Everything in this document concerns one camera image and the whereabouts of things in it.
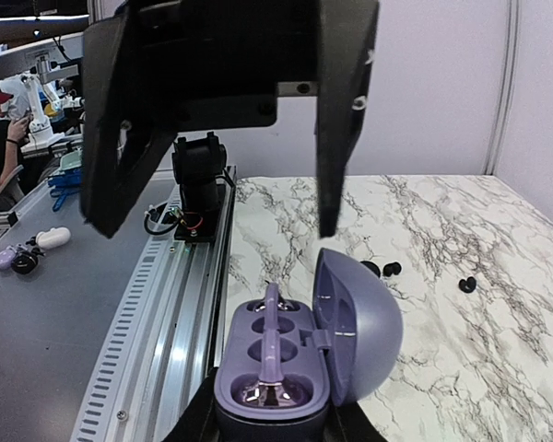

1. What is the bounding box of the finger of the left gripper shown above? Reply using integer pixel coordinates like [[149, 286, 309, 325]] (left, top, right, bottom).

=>
[[315, 1, 379, 238]]

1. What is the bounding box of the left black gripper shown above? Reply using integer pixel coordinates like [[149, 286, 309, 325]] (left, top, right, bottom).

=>
[[80, 1, 319, 238]]

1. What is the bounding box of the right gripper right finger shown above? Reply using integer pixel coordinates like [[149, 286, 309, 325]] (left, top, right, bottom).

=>
[[324, 400, 387, 442]]

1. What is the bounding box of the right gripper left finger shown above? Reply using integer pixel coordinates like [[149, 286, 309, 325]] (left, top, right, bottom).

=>
[[163, 367, 221, 442]]

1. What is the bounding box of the purple earbud charging case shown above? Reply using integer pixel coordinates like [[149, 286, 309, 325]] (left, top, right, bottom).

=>
[[214, 249, 404, 441]]

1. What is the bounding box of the purple earbud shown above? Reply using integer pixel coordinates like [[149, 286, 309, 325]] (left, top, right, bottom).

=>
[[236, 330, 305, 409], [251, 283, 300, 333]]

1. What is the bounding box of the black earbud charging case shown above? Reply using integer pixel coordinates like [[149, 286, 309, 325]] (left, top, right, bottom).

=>
[[360, 261, 381, 278]]

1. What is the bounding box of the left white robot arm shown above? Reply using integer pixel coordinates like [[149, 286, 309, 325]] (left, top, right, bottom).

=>
[[80, 1, 380, 238]]

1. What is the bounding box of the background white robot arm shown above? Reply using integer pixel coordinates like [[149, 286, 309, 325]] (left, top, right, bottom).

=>
[[0, 52, 83, 155]]

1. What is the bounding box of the white earbud case on bench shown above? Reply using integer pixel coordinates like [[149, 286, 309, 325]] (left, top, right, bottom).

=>
[[35, 227, 71, 250]]

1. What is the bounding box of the black and purple earbud case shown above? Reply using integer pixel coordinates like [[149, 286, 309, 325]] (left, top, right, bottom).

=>
[[0, 245, 44, 275]]

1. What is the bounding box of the green tray on bench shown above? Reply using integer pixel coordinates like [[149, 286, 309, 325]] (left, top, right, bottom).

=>
[[59, 150, 82, 174]]

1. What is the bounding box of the blue strap on bench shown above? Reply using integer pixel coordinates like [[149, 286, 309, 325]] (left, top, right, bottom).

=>
[[48, 169, 84, 212]]

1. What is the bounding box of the aluminium front rail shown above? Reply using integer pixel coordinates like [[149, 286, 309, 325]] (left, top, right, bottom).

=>
[[70, 168, 236, 441]]

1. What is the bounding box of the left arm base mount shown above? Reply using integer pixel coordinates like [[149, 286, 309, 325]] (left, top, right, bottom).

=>
[[143, 176, 235, 243]]

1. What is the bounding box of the right aluminium corner post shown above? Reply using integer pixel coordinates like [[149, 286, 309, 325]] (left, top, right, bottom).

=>
[[482, 0, 521, 175]]

